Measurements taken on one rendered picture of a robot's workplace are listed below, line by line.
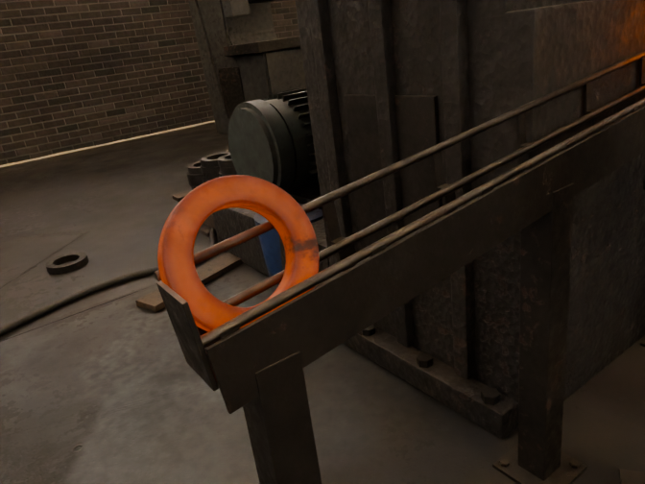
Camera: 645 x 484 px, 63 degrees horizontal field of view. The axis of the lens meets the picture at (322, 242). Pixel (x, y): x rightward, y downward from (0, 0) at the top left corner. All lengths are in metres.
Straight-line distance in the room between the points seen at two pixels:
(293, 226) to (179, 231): 0.13
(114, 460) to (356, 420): 0.58
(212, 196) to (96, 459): 0.99
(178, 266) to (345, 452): 0.81
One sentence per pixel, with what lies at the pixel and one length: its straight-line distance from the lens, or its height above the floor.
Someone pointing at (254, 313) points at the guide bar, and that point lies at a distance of 0.57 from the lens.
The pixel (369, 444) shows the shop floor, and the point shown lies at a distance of 1.30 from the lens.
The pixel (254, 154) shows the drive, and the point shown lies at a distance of 2.02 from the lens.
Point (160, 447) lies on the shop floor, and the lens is 1.43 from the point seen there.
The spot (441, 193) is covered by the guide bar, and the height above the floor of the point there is 0.64.
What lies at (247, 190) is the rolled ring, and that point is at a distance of 0.61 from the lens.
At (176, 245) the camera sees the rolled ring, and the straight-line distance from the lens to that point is 0.58.
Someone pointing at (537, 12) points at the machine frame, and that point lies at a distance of 1.01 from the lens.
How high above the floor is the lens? 0.88
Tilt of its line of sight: 21 degrees down
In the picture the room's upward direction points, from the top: 8 degrees counter-clockwise
